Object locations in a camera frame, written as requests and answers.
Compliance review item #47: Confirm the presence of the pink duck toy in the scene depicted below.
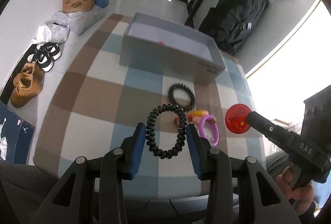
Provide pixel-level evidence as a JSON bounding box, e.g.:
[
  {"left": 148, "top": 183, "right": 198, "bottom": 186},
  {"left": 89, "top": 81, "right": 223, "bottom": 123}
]
[{"left": 187, "top": 110, "right": 217, "bottom": 124}]

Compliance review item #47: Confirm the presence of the black spiral hair tie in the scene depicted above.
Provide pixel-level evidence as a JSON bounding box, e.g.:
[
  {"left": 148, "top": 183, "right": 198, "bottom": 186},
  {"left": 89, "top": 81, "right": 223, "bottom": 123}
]
[{"left": 145, "top": 102, "right": 189, "bottom": 160}]

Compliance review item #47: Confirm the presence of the person's right hand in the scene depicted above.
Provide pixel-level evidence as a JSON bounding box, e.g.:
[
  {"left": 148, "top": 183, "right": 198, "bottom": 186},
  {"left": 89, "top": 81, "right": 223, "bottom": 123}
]
[{"left": 276, "top": 166, "right": 314, "bottom": 216}]

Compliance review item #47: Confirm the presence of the red China badge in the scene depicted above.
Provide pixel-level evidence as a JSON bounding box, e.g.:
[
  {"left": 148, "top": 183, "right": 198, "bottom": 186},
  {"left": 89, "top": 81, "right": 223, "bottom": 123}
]
[{"left": 224, "top": 104, "right": 251, "bottom": 134}]

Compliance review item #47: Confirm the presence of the blue Jordan shoe box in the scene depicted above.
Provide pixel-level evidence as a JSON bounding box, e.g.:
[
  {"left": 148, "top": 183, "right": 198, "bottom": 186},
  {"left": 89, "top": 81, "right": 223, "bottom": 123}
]
[{"left": 0, "top": 102, "right": 35, "bottom": 164}]

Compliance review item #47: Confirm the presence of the checkered blanket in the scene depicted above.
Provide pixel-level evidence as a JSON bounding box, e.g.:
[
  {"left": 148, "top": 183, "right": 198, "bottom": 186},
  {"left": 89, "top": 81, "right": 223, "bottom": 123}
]
[{"left": 33, "top": 14, "right": 265, "bottom": 199}]

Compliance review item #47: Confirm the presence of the black backpack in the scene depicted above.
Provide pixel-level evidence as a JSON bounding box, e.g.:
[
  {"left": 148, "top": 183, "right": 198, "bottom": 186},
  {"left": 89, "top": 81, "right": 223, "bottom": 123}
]
[{"left": 199, "top": 0, "right": 269, "bottom": 55}]

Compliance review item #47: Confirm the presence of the brown suede shoe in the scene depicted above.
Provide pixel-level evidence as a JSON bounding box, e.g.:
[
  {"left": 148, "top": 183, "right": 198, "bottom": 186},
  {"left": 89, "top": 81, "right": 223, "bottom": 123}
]
[
  {"left": 20, "top": 62, "right": 44, "bottom": 81},
  {"left": 10, "top": 74, "right": 43, "bottom": 108}
]

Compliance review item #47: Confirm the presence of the grey phone box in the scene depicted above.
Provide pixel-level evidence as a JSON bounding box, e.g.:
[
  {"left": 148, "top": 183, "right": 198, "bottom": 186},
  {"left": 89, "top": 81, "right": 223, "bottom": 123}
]
[{"left": 120, "top": 13, "right": 225, "bottom": 86}]

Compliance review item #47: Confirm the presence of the white plastic bag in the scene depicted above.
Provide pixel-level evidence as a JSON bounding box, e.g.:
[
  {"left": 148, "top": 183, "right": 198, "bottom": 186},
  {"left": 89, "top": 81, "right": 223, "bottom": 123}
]
[{"left": 31, "top": 6, "right": 105, "bottom": 44}]

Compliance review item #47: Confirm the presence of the purple plastic ring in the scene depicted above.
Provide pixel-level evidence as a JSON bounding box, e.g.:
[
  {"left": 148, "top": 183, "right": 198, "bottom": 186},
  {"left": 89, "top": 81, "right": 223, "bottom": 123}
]
[{"left": 197, "top": 114, "right": 220, "bottom": 147}]

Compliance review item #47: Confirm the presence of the black beaded bracelet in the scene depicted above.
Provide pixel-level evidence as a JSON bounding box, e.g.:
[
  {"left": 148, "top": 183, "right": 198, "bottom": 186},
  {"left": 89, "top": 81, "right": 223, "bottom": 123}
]
[{"left": 168, "top": 82, "right": 197, "bottom": 112}]

